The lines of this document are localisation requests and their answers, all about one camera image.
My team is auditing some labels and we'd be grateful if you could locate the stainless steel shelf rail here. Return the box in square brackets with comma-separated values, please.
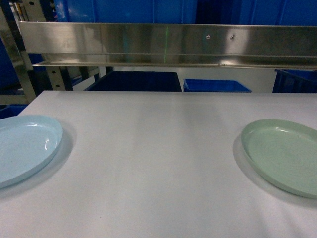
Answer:
[19, 22, 317, 69]

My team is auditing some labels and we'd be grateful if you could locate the light blue plate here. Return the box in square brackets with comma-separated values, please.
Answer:
[0, 115, 63, 188]

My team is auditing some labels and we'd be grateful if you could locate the dark blue bin centre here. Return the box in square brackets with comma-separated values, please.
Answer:
[86, 71, 182, 92]

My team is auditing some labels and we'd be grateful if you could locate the light green plate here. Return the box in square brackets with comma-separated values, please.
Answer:
[241, 119, 317, 199]

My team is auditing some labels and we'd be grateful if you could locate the small blue bin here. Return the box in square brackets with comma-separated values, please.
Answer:
[183, 79, 251, 93]

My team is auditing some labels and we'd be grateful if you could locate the perforated metal rack post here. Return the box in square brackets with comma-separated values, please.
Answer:
[43, 54, 69, 91]

